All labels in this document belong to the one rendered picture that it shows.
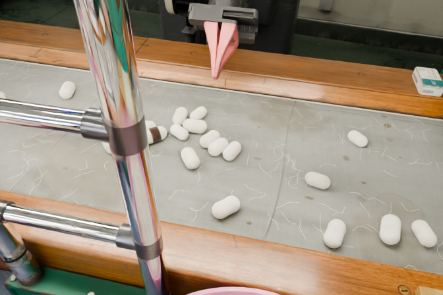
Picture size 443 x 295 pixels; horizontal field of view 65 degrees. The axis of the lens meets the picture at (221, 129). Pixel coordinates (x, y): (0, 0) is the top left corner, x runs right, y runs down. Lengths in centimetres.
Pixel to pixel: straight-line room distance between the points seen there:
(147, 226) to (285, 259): 17
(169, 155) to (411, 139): 37
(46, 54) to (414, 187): 67
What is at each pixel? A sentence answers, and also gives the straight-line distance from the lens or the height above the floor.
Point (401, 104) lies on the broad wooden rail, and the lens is 66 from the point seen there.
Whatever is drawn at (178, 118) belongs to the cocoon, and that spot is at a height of 76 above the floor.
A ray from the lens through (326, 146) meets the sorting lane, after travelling 55.
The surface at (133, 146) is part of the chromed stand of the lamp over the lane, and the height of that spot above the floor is 96.
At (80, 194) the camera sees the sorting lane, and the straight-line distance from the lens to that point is 48.
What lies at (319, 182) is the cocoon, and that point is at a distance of 47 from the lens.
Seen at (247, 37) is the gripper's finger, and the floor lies 85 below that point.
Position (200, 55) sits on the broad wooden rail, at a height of 76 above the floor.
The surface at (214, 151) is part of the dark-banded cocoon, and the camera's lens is 49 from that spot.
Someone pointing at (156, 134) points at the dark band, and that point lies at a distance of 51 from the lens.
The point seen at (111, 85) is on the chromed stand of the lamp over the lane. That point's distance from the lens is 18.
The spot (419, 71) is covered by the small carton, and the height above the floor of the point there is 78.
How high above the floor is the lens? 110
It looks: 41 degrees down
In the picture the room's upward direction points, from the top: 2 degrees clockwise
